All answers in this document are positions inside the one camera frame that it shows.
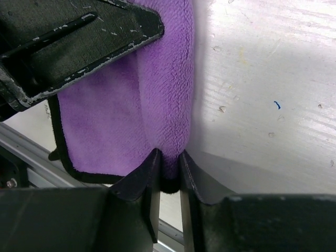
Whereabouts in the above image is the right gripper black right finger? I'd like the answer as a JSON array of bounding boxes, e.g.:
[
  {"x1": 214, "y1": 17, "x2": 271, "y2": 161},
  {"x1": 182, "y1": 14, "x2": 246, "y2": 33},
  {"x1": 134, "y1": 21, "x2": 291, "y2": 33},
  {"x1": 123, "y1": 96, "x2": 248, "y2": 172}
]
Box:
[{"x1": 178, "y1": 151, "x2": 236, "y2": 251}]

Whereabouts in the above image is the aluminium mounting rail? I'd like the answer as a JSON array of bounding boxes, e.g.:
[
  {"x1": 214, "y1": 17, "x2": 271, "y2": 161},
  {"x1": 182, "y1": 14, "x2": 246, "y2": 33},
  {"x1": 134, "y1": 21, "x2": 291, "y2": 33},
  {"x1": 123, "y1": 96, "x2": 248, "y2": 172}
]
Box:
[{"x1": 1, "y1": 123, "x2": 184, "y2": 251}]

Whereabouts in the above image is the purple microfiber towel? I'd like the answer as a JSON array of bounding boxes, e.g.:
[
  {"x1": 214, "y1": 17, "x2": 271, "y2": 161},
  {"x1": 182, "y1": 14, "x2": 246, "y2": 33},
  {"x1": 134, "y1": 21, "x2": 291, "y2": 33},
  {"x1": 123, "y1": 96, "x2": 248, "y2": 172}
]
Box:
[{"x1": 48, "y1": 1, "x2": 194, "y2": 194}]

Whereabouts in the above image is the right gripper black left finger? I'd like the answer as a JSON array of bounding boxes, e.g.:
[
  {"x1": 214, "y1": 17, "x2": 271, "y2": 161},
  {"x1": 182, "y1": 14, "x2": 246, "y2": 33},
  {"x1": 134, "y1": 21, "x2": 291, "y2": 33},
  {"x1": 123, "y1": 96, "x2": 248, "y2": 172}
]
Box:
[{"x1": 106, "y1": 149, "x2": 161, "y2": 244}]

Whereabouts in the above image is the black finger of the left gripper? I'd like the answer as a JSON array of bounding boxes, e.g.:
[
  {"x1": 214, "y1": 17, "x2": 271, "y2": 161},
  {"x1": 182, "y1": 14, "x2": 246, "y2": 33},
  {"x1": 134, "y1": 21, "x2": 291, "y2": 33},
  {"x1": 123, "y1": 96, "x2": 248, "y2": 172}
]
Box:
[{"x1": 1, "y1": 0, "x2": 164, "y2": 121}]

